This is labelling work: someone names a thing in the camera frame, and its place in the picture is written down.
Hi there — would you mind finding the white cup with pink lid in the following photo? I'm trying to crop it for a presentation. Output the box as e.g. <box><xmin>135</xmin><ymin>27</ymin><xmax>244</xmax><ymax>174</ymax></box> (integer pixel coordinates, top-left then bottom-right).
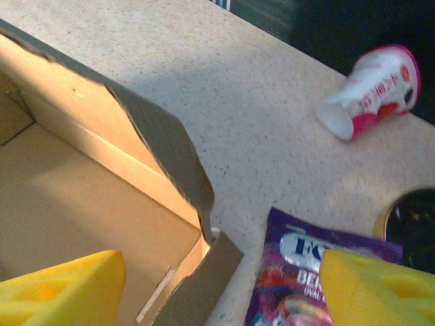
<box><xmin>315</xmin><ymin>43</ymin><xmax>422</xmax><ymax>142</ymax></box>

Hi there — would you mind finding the purple candy bag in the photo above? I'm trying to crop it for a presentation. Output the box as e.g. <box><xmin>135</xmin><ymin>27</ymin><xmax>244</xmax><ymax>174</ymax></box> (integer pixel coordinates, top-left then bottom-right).
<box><xmin>243</xmin><ymin>206</ymin><xmax>404</xmax><ymax>326</ymax></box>

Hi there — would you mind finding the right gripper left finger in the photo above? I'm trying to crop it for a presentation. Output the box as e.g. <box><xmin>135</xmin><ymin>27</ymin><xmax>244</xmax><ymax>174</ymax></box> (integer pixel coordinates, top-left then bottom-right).
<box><xmin>0</xmin><ymin>250</ymin><xmax>127</xmax><ymax>326</ymax></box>

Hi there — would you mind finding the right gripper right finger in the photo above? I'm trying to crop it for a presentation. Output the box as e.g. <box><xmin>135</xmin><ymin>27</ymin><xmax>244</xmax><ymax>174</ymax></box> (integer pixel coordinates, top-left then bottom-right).
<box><xmin>319</xmin><ymin>249</ymin><xmax>435</xmax><ymax>326</ymax></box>

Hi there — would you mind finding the gold wire glass rack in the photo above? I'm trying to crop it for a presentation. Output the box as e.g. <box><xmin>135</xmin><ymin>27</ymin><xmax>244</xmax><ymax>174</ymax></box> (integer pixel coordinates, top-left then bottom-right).
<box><xmin>372</xmin><ymin>188</ymin><xmax>435</xmax><ymax>274</ymax></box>

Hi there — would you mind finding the brown cardboard box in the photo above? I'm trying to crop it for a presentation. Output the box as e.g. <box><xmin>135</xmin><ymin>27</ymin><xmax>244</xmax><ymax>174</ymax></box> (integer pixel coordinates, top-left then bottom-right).
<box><xmin>0</xmin><ymin>18</ymin><xmax>245</xmax><ymax>326</ymax></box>

